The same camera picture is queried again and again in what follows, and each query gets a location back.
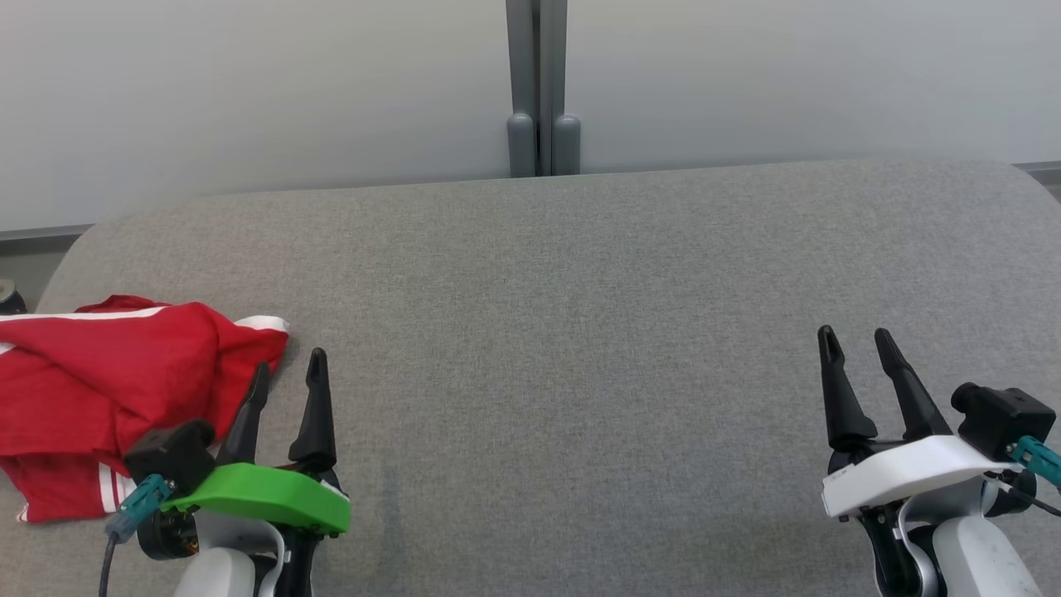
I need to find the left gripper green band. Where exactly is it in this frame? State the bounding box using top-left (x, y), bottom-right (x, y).
top-left (162, 348), bottom-right (351, 597)

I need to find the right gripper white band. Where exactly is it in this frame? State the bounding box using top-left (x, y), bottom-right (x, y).
top-left (817, 325), bottom-right (1025, 597)

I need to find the stack of red jerseys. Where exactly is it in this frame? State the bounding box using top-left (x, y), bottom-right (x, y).
top-left (0, 294), bottom-right (291, 459)

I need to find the left camera cable teal connector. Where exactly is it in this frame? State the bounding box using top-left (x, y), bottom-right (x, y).
top-left (98, 474), bottom-right (173, 597)

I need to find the camera cable teal connector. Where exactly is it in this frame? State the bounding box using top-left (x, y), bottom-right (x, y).
top-left (991, 435), bottom-right (1061, 519)
top-left (98, 474), bottom-right (173, 597)

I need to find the right camera cable teal connector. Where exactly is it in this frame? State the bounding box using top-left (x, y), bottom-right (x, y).
top-left (991, 435), bottom-right (1061, 519)

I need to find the grey metal door frame post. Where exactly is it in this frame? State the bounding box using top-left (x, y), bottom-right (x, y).
top-left (506, 0), bottom-right (581, 177)

